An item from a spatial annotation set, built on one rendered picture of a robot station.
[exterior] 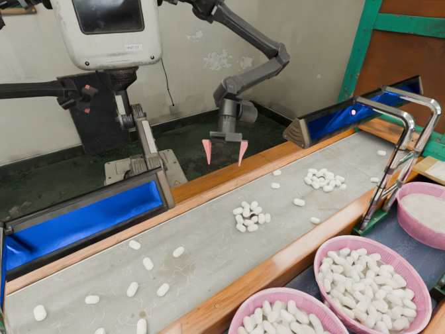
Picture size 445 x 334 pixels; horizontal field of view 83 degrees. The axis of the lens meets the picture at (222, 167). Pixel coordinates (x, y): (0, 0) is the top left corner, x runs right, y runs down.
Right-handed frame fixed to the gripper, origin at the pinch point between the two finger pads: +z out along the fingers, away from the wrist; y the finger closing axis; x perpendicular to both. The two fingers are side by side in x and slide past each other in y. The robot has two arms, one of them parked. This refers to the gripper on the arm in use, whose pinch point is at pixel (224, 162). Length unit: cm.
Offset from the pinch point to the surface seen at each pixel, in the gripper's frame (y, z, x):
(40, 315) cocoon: 38, 40, 24
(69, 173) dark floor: 148, 10, -131
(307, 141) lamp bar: -21.5, -5.3, 17.5
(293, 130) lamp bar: -18.1, -8.1, 16.2
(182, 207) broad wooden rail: 13.6, 16.0, -5.3
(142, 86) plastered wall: 99, -81, -156
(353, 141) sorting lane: -59, -18, -49
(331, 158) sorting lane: -45, -8, -36
